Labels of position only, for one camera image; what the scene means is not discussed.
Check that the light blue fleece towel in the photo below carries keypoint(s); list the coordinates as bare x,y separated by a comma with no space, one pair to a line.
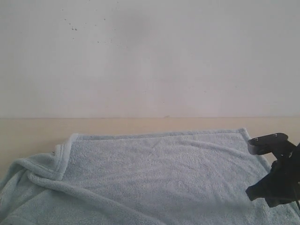
179,178

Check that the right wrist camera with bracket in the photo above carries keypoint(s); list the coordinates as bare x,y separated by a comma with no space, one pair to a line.
277,144

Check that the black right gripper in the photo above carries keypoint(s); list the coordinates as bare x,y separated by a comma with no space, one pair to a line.
281,185

